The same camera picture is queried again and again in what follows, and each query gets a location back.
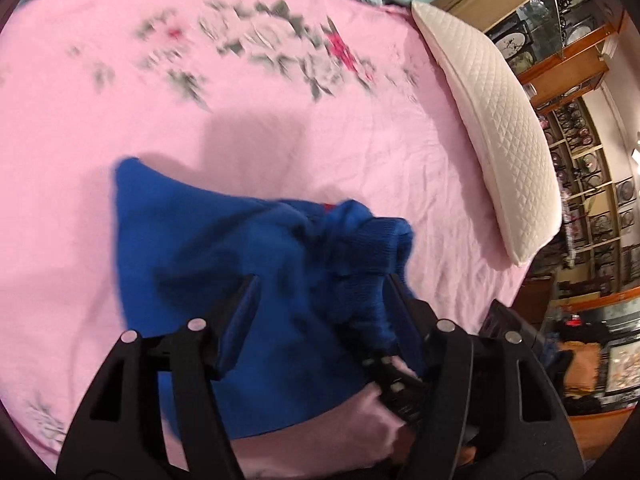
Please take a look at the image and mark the wooden display shelf with plates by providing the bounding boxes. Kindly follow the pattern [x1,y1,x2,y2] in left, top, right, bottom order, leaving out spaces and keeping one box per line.
[487,0,640,418]

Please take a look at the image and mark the white quilted pillow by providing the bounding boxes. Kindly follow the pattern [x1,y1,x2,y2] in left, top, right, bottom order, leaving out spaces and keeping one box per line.
[411,0,562,268]

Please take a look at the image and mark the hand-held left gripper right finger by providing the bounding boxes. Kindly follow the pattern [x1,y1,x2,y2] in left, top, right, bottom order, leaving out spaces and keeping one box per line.
[382,272,586,480]

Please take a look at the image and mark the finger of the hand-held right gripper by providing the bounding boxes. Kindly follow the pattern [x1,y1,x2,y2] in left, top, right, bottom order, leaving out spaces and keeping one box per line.
[359,349,432,433]

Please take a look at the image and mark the pink floral bed sheet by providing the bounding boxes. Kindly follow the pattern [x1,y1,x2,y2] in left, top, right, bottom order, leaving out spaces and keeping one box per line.
[0,0,533,476]

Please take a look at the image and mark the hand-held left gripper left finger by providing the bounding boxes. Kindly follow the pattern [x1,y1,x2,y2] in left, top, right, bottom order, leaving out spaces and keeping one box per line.
[56,274,261,480]

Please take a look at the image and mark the blue and red pants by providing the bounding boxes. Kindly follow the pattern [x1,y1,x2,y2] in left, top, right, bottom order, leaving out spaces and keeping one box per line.
[114,156,426,440]

